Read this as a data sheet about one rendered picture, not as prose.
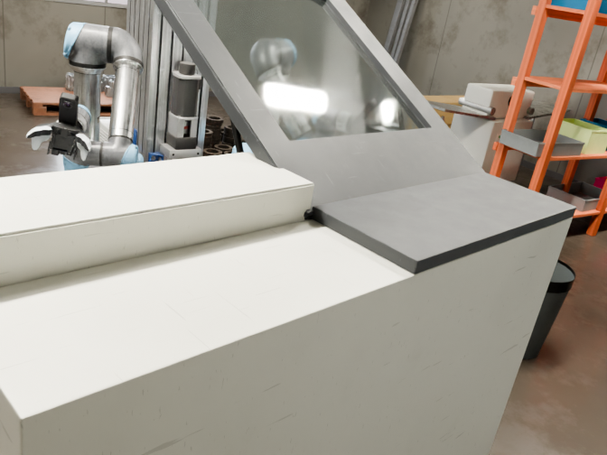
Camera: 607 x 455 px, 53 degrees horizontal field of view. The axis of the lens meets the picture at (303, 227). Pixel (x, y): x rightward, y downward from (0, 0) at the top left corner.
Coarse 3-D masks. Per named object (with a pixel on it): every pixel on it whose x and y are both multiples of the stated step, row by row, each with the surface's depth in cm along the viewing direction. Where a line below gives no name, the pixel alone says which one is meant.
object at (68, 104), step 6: (66, 96) 161; (72, 96) 162; (78, 96) 163; (60, 102) 161; (66, 102) 161; (72, 102) 161; (78, 102) 163; (60, 108) 163; (66, 108) 162; (72, 108) 163; (78, 108) 165; (60, 114) 164; (66, 114) 164; (72, 114) 164; (60, 120) 166; (66, 120) 166; (72, 120) 166
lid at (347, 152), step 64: (192, 0) 157; (256, 0) 177; (320, 0) 199; (256, 64) 156; (320, 64) 172; (384, 64) 188; (256, 128) 136; (320, 128) 152; (384, 128) 168; (448, 128) 183; (320, 192) 133
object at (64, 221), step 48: (0, 192) 97; (48, 192) 100; (96, 192) 103; (144, 192) 107; (192, 192) 110; (240, 192) 114; (288, 192) 122; (0, 240) 85; (48, 240) 90; (96, 240) 95; (144, 240) 102; (192, 240) 109
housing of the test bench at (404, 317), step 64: (384, 192) 144; (448, 192) 152; (512, 192) 160; (192, 256) 105; (256, 256) 109; (320, 256) 113; (384, 256) 116; (448, 256) 118; (512, 256) 141; (0, 320) 80; (64, 320) 82; (128, 320) 84; (192, 320) 87; (256, 320) 89; (320, 320) 96; (384, 320) 111; (448, 320) 130; (512, 320) 158; (0, 384) 69; (64, 384) 70; (128, 384) 73; (192, 384) 81; (256, 384) 91; (320, 384) 104; (384, 384) 121; (448, 384) 144; (512, 384) 179; (0, 448) 72; (64, 448) 70; (128, 448) 77; (192, 448) 86; (256, 448) 98; (320, 448) 113; (384, 448) 133; (448, 448) 162
